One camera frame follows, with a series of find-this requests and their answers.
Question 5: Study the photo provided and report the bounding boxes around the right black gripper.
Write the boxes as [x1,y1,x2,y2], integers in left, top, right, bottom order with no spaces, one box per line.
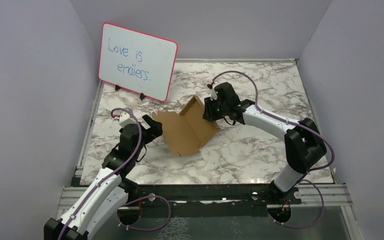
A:
[202,96,228,122]

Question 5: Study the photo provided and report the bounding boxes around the brown cardboard box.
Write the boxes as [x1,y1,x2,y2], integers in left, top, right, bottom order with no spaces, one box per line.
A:
[151,95,220,157]

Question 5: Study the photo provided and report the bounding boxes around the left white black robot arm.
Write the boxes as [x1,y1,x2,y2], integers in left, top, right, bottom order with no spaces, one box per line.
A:
[43,114,163,240]

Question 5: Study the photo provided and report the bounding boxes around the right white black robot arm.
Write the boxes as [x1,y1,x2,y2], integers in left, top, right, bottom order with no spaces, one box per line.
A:
[202,82,327,204]

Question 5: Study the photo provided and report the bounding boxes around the pink framed whiteboard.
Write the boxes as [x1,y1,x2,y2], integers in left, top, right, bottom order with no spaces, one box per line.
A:
[98,22,179,102]

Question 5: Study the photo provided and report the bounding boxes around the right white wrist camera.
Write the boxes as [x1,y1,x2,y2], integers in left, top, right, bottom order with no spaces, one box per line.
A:
[210,88,218,101]

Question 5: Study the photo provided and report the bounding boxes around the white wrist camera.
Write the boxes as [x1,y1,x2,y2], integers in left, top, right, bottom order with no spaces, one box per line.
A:
[210,88,218,101]
[118,112,136,128]

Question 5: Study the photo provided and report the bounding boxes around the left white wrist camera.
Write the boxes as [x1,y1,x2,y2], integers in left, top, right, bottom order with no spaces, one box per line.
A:
[118,112,136,128]

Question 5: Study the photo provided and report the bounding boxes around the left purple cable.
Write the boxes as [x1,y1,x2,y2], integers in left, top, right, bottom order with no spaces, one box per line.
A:
[56,107,172,240]

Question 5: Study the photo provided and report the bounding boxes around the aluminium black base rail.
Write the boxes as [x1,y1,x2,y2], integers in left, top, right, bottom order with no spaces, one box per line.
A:
[58,181,354,220]

